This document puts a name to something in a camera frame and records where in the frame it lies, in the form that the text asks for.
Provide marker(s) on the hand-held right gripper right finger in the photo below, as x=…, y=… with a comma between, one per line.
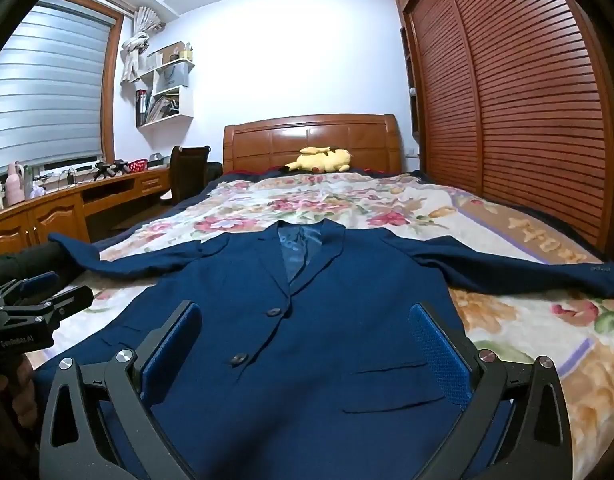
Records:
x=437, y=355

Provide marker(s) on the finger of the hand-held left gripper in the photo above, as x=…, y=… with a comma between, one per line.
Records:
x=42, y=282
x=72, y=297

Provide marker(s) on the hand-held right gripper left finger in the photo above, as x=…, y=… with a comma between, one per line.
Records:
x=172, y=345

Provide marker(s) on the navy blue suit jacket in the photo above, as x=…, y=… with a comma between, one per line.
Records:
x=312, y=360

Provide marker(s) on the person's left hand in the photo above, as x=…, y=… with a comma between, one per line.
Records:
x=24, y=385

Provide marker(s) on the wooden desk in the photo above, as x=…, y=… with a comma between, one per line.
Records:
x=52, y=210

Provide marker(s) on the floral blanket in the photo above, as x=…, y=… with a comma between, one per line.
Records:
x=527, y=320

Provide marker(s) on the pink bottle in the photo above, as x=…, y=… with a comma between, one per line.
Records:
x=15, y=187

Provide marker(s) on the red basket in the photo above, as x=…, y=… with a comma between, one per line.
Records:
x=138, y=166

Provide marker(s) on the dark brown chair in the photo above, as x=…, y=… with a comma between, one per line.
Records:
x=187, y=170

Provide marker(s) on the grey window blind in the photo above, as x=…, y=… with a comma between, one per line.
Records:
x=47, y=90

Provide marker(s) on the black binders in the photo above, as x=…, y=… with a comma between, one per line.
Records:
x=143, y=107

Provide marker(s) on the yellow plush toy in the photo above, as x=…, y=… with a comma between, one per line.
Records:
x=319, y=159

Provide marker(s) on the white paper bag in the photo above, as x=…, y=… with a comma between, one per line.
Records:
x=173, y=80

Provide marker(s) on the wooden bed headboard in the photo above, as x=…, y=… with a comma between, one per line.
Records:
x=312, y=135

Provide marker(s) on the tied beige curtain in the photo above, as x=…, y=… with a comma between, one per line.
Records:
x=137, y=45

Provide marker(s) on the wooden louvered wardrobe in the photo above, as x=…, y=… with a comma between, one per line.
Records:
x=517, y=100

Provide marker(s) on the white wall shelf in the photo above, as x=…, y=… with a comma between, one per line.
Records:
x=184, y=105

